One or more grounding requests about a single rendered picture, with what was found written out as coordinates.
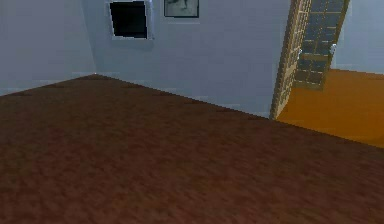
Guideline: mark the black silver-framed wall picture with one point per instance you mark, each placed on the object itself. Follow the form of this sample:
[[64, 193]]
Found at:
[[129, 19]]

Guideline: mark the wooden glass-paned room door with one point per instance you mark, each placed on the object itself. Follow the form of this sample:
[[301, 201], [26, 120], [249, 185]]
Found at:
[[310, 50]]

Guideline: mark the grey dark-framed wall picture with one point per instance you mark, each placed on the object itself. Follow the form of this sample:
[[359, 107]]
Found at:
[[181, 8]]

